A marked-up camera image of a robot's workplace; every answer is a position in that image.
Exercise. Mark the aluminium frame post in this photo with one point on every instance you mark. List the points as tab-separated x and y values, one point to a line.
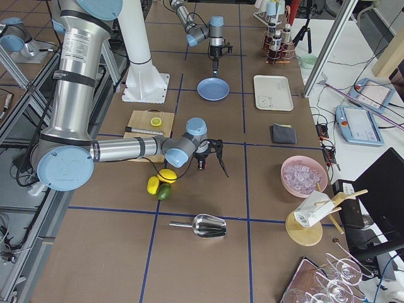
333	36

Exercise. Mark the dark drink bottle front left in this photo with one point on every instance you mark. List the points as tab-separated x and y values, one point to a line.
270	34

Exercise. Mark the white paper carton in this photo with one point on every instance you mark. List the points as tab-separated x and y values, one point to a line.
314	208

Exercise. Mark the lemon half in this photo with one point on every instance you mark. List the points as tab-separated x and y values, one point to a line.
156	122

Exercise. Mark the black laptop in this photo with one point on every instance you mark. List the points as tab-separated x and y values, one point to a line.
383	201

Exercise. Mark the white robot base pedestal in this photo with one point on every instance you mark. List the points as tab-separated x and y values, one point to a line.
144	83

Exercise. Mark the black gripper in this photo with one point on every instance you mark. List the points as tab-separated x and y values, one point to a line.
201	155
214	53

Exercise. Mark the glass goblets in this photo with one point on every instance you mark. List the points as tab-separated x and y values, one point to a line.
335	281

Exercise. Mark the wooden stand with round base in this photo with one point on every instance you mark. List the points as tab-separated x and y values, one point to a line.
312	235

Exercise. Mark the cream bear tray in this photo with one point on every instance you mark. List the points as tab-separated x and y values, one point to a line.
272	93

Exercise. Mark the grey folded cloth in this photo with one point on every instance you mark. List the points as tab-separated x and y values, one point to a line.
283	134

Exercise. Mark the dark drink bottle right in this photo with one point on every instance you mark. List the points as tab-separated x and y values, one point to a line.
286	32

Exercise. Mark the blue teach pendant near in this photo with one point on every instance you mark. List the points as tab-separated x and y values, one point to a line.
358	126

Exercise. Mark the dark drink bottle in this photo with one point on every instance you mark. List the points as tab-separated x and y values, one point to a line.
286	32
276	44
270	34

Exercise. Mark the metal ice scoop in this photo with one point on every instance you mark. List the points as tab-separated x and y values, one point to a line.
205	226

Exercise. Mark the black camera tripod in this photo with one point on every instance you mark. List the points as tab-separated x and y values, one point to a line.
305	30

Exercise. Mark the whole yellow lemon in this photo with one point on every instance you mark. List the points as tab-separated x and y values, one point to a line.
152	185

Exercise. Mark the blue teach pendant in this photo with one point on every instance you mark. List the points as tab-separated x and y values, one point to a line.
372	93
358	126

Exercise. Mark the pink bowl with ice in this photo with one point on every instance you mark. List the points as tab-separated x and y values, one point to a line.
301	175

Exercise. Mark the white wire cup rack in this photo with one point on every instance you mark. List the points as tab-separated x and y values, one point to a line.
269	11

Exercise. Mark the wooden cutting board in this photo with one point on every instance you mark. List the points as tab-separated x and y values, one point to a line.
140	124

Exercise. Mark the metal handled knife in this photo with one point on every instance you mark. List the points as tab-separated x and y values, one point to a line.
143	131

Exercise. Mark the green lime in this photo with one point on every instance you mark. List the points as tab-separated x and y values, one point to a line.
164	191

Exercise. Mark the dark drink bottle back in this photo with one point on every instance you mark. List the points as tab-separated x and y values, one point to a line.
276	44

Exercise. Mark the blue plate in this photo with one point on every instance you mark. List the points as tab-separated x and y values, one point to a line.
213	89

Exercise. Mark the blue teach pendant far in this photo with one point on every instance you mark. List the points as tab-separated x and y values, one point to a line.
372	93

